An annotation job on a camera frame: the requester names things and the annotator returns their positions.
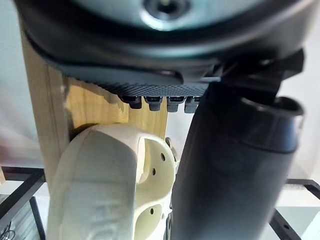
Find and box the light wooden shoe rack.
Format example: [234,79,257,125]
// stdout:
[18,22,169,183]

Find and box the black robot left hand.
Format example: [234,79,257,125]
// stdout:
[14,0,320,240]

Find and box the black metal frame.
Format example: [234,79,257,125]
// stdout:
[0,166,320,240]

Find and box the thin black wire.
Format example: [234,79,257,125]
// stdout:
[0,221,17,240]

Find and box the cream perforated clog slipper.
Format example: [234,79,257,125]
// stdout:
[164,136,179,173]
[47,123,177,240]

